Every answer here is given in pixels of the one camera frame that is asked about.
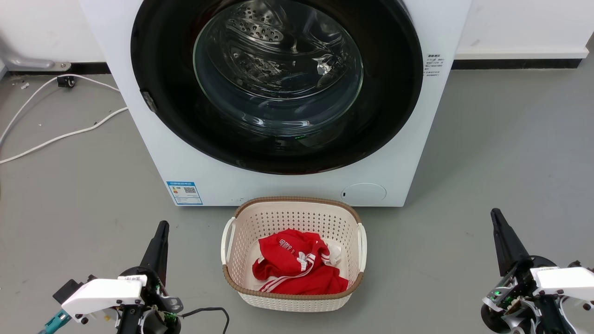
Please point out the black wrist mount block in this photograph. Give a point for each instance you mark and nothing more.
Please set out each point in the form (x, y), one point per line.
(69, 288)
(577, 265)

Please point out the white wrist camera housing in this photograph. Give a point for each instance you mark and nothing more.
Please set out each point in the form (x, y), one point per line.
(566, 280)
(102, 294)

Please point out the small printed text sticker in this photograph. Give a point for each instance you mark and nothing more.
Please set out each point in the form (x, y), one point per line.
(433, 65)

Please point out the blue energy label sticker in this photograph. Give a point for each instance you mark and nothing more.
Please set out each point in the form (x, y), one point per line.
(184, 193)

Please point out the black right wrist mount block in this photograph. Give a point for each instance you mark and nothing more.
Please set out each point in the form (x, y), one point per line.
(577, 265)

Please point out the small black caster wheel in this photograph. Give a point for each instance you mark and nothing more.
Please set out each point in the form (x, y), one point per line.
(67, 82)

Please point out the round black glass washer door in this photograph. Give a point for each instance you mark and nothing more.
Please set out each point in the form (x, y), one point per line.
(162, 116)

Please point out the red garment with white stripes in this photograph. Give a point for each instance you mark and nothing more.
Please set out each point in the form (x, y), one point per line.
(301, 278)

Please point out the silver metal door hinge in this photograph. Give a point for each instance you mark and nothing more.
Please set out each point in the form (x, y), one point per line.
(148, 101)

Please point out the black left wrist mount block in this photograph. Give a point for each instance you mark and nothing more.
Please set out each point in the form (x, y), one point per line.
(69, 288)

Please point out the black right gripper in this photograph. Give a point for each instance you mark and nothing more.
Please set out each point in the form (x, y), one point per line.
(519, 301)

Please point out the round filter access cover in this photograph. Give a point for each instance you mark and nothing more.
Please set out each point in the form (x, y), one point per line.
(364, 192)

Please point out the cream perforated laundry basket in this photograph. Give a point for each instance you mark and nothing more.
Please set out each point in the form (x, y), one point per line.
(287, 218)

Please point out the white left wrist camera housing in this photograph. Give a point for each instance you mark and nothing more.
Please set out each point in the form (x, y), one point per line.
(102, 294)

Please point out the white front-load washing machine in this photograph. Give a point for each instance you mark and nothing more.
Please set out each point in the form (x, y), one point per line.
(278, 188)

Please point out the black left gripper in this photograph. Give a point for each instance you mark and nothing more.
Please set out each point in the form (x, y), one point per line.
(155, 315)

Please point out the stainless steel washer drum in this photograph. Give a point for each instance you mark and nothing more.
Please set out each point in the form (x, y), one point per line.
(260, 28)

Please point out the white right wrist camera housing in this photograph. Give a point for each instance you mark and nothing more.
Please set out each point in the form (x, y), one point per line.
(566, 280)

